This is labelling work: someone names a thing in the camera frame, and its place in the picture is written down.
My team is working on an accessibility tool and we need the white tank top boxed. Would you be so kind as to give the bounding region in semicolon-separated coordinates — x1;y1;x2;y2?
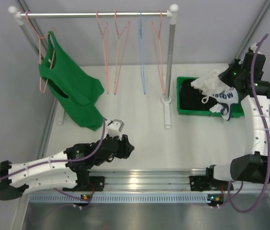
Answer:
191;69;230;96

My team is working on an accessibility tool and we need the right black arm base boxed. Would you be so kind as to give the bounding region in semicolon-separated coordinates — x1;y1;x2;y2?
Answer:
189;175;228;192

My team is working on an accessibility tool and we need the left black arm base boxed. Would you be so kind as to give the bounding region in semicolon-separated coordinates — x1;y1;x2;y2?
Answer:
75;176;105;192

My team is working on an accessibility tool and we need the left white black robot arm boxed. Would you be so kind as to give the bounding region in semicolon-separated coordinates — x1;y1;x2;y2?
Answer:
0;135;135;201

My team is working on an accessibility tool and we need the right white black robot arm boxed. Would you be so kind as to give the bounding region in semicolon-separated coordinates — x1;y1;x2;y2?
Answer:
205;48;270;190

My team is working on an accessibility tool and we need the green tank top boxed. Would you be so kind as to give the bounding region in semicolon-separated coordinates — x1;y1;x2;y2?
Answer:
39;31;104;131

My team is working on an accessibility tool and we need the blue hanger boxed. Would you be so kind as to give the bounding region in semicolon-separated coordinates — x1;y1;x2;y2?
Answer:
138;11;146;95

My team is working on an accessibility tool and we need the pink hanger with green top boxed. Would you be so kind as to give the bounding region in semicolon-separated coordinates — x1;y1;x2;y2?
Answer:
25;10;49;93

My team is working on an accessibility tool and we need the white blue printed jersey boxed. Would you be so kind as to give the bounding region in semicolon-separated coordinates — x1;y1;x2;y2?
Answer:
201;87;239;121

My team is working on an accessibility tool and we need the green plastic bin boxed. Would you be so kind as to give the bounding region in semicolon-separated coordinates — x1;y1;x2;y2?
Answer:
176;76;246;118

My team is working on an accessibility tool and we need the black garment in bin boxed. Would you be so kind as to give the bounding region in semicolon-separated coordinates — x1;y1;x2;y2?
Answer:
179;79;217;111

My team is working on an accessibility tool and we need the silver clothes rack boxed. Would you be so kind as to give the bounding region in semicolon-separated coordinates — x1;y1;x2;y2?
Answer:
8;4;179;129

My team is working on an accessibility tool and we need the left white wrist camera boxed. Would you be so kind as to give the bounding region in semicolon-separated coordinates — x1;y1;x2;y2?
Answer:
105;118;124;140

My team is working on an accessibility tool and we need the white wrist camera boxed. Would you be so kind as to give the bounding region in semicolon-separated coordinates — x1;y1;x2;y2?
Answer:
105;118;124;140
247;43;261;54

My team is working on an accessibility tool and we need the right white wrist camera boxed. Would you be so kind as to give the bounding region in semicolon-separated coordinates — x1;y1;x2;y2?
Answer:
247;43;261;54

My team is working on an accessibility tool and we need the aluminium mounting rail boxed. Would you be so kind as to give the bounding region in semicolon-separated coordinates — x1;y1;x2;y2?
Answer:
84;169;270;192

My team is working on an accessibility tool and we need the grey slotted cable duct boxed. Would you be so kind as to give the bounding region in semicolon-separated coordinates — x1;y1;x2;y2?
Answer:
30;193;222;204

